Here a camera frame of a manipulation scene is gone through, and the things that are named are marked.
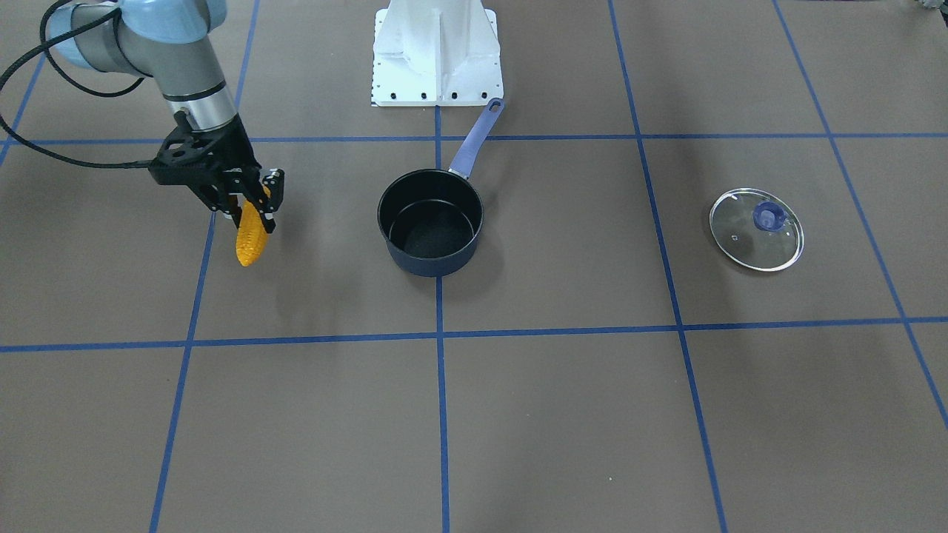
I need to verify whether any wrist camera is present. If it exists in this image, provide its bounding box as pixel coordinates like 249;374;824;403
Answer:
147;126;213;186

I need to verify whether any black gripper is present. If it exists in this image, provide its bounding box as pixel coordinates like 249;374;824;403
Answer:
186;118;285;234

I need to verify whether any glass pot lid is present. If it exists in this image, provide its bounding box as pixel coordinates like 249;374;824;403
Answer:
708;187;805;272

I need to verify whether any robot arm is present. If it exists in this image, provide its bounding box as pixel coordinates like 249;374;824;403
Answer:
40;1;284;233

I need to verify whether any dark blue pot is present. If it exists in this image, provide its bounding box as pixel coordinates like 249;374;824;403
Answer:
377;98;507;278

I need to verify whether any yellow corn cob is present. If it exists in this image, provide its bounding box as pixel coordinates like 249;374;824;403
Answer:
235;199;270;267

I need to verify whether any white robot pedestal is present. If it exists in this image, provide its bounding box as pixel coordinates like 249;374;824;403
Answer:
370;1;504;107

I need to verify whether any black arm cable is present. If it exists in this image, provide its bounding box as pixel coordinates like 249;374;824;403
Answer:
0;0;153;170

